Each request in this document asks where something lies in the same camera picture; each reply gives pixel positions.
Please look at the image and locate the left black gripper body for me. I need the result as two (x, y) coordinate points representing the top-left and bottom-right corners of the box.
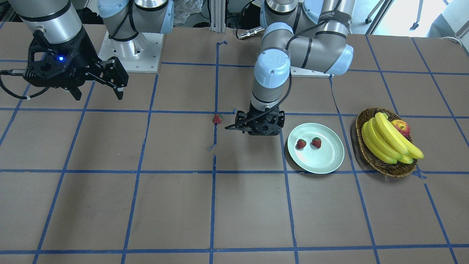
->
(225, 106), (285, 136)

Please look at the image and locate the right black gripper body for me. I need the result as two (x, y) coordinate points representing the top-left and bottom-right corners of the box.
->
(23, 28), (129, 100)

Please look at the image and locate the strawberry three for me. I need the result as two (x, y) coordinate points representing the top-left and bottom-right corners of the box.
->
(295, 139), (307, 149)

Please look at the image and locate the strawberry one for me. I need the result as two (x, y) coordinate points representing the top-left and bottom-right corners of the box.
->
(212, 114), (224, 125)

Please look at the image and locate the strawberry two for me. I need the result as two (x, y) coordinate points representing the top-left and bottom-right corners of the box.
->
(311, 137), (322, 149)

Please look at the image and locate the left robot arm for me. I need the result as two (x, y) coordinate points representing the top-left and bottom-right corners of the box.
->
(226, 0), (355, 135)

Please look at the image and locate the light green plate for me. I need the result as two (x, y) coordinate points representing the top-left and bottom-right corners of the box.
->
(287, 122), (345, 174)

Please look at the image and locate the yellow banana bunch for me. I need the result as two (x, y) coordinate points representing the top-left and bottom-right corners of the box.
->
(359, 112), (424, 164)

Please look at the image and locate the red apple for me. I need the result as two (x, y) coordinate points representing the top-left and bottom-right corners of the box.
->
(391, 119), (410, 138)

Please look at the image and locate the wicker basket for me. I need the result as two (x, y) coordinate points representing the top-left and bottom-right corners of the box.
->
(355, 107), (424, 177)

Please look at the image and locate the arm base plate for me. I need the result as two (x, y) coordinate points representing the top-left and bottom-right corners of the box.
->
(290, 66), (334, 78)
(98, 32), (165, 73)

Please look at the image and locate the aluminium frame post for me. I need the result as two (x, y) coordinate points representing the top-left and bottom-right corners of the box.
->
(209, 0), (226, 34)

